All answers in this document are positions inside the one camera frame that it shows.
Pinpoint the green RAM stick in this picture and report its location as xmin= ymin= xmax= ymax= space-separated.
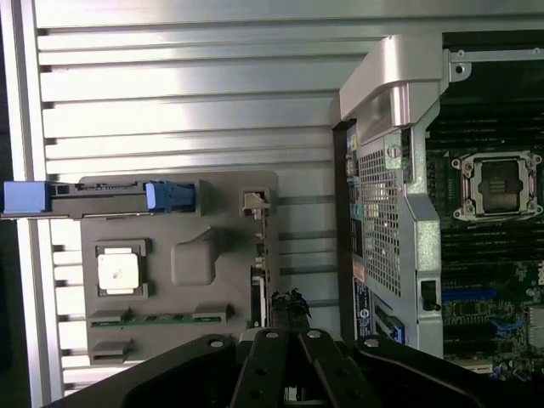
xmin=91 ymin=312 xmax=237 ymax=329

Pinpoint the grey parts rack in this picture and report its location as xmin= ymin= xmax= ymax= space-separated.
xmin=78 ymin=169 xmax=281 ymax=377

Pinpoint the silver CPU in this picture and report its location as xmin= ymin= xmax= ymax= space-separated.
xmin=96 ymin=252 xmax=139 ymax=295

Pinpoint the blue expansion slot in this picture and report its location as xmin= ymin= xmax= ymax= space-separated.
xmin=440 ymin=289 xmax=499 ymax=300

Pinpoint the black silver PC case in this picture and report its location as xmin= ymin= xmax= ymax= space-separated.
xmin=330 ymin=32 xmax=544 ymax=408

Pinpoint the hard disk blue carrier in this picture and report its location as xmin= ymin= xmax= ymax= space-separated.
xmin=0 ymin=178 xmax=210 ymax=221

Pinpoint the green motherboard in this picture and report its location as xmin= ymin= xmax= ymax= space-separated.
xmin=424 ymin=114 xmax=544 ymax=408

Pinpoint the metal CPU socket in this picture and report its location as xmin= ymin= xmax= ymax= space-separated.
xmin=450 ymin=150 xmax=544 ymax=222

